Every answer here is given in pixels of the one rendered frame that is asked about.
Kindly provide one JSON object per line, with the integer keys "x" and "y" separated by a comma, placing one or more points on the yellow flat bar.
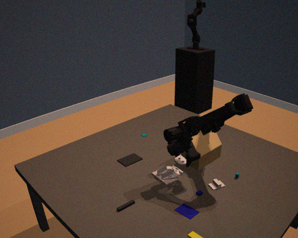
{"x": 194, "y": 235}

